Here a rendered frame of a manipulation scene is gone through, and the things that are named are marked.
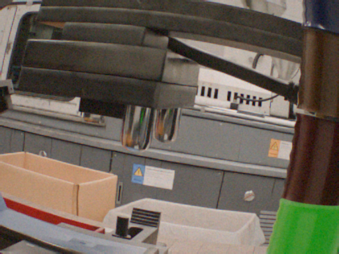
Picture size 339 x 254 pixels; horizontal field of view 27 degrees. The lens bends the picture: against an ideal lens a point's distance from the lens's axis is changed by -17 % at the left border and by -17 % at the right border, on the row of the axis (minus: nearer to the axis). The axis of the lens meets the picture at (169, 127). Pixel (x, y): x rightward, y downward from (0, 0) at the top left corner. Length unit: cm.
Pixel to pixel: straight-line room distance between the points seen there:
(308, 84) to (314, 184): 4
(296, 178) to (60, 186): 257
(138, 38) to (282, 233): 25
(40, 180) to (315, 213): 261
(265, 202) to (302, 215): 475
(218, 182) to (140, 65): 459
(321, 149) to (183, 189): 483
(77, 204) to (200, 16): 236
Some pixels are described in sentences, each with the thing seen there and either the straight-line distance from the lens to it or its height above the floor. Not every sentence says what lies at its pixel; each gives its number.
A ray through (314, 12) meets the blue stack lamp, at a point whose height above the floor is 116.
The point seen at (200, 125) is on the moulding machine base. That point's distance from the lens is 507.
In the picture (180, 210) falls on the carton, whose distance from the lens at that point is 334.
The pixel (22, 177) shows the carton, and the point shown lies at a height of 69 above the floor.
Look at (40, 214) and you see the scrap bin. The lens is 86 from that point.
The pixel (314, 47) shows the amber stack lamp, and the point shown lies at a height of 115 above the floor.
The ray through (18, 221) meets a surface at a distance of 61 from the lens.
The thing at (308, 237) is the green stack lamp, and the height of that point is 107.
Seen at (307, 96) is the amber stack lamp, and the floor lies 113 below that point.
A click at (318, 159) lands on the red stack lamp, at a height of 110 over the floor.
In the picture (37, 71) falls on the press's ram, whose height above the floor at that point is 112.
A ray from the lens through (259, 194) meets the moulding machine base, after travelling 504.
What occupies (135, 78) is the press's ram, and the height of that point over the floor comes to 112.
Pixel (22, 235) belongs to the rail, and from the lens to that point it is 57.
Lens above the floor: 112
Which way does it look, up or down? 3 degrees down
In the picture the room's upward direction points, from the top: 9 degrees clockwise
